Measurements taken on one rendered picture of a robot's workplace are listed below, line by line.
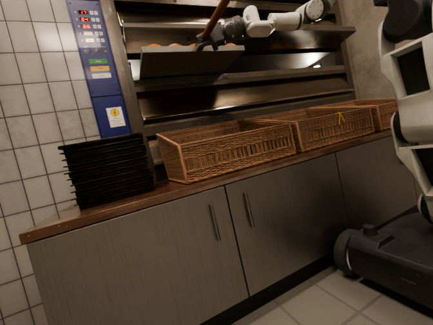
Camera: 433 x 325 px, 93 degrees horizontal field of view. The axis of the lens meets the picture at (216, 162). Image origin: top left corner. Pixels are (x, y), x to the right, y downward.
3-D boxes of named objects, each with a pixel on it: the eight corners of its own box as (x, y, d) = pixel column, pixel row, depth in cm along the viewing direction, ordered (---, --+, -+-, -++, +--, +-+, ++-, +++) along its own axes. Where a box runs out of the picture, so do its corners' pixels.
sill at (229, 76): (134, 90, 123) (133, 84, 123) (339, 71, 189) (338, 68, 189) (134, 87, 117) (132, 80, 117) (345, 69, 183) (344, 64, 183)
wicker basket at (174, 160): (165, 180, 120) (154, 133, 119) (246, 158, 142) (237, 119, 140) (185, 186, 75) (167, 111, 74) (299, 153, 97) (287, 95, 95)
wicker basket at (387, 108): (313, 142, 163) (306, 108, 162) (357, 130, 185) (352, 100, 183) (382, 131, 118) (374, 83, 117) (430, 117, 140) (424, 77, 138)
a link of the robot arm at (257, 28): (249, 24, 86) (279, 24, 88) (245, 9, 89) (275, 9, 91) (246, 38, 92) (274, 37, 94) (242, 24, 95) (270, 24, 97)
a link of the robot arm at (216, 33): (215, 55, 100) (239, 46, 98) (211, 46, 91) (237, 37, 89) (209, 28, 100) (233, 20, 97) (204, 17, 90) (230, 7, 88)
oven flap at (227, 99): (144, 124, 118) (137, 96, 123) (350, 93, 184) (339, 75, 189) (143, 119, 114) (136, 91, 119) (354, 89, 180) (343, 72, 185)
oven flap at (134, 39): (123, 26, 102) (126, 53, 121) (356, 31, 168) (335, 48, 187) (122, 22, 103) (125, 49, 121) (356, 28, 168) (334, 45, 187)
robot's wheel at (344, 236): (368, 253, 100) (352, 219, 96) (379, 256, 95) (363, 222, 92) (344, 282, 93) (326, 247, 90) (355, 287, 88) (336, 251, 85)
